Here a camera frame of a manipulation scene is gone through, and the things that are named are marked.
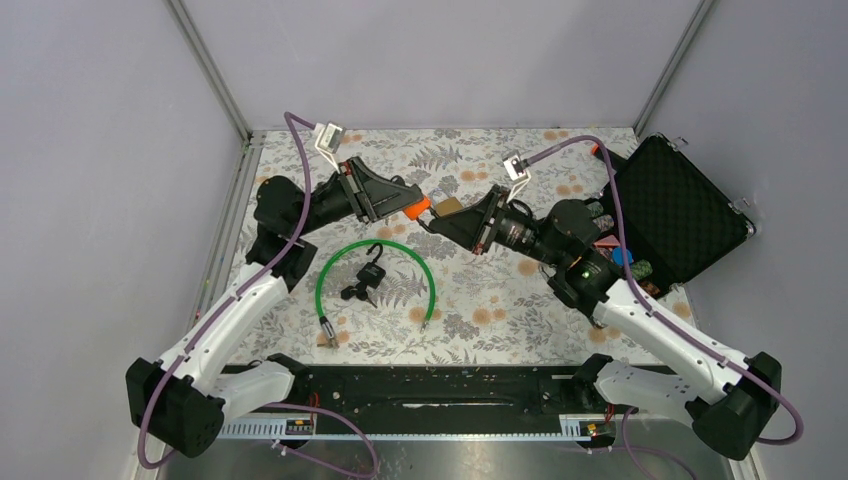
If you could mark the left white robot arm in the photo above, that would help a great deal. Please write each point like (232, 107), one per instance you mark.
(183, 398)

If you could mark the black orange marker pen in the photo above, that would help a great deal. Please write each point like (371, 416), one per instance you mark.
(608, 154)

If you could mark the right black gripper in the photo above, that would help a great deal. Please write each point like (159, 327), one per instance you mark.
(471, 227)

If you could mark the floral table mat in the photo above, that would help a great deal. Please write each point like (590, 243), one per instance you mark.
(438, 303)

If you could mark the brass padlock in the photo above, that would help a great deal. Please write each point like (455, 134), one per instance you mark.
(448, 206)

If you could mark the black poker chip case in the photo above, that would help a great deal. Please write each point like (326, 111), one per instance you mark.
(677, 223)

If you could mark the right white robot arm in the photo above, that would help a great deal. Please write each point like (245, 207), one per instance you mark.
(725, 396)

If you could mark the black padlock with keys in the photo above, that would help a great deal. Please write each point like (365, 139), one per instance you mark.
(368, 278)

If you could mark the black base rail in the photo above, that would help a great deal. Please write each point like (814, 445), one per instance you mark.
(537, 403)

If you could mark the orange black padlock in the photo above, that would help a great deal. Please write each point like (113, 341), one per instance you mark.
(413, 212)

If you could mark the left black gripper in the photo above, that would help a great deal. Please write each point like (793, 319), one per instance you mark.
(384, 197)

